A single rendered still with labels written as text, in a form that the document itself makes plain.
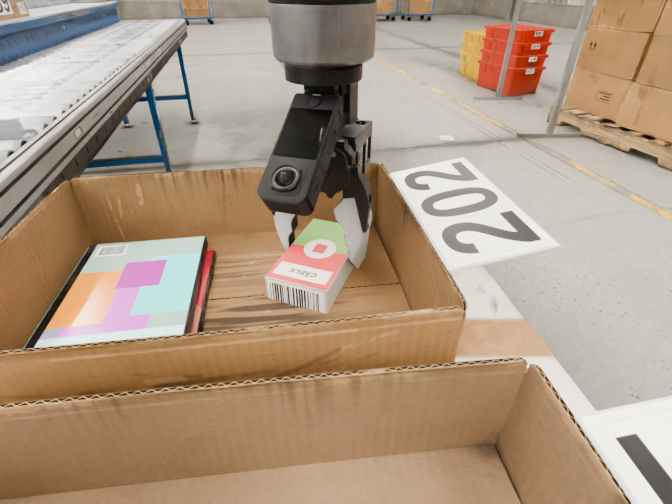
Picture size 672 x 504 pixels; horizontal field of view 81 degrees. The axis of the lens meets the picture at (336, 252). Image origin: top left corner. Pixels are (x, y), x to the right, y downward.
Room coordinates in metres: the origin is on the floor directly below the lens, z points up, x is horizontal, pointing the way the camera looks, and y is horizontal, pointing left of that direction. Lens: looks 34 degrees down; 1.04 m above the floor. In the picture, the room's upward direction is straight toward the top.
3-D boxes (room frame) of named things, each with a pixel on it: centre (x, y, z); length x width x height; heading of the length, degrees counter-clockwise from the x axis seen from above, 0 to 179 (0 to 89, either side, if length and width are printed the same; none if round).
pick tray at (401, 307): (0.32, 0.11, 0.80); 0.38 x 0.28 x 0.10; 98
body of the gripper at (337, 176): (0.40, 0.01, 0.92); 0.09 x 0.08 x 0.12; 160
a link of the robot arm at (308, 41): (0.39, 0.01, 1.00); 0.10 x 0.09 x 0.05; 70
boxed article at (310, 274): (0.37, 0.02, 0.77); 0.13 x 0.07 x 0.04; 160
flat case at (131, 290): (0.31, 0.21, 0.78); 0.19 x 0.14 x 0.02; 9
